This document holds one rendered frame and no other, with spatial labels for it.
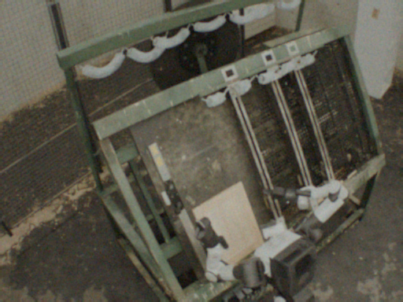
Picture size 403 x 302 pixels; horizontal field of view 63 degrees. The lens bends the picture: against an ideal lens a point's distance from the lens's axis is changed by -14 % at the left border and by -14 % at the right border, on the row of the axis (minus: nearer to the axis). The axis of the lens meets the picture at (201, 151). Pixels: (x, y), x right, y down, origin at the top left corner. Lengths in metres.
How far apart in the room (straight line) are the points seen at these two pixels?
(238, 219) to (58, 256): 2.17
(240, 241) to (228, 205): 0.27
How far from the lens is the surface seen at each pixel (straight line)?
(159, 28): 2.43
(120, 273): 3.63
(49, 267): 3.94
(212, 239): 1.85
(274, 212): 2.52
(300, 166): 2.62
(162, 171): 2.12
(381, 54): 5.67
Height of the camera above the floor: 3.01
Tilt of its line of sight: 41 degrees down
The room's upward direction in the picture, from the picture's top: 6 degrees counter-clockwise
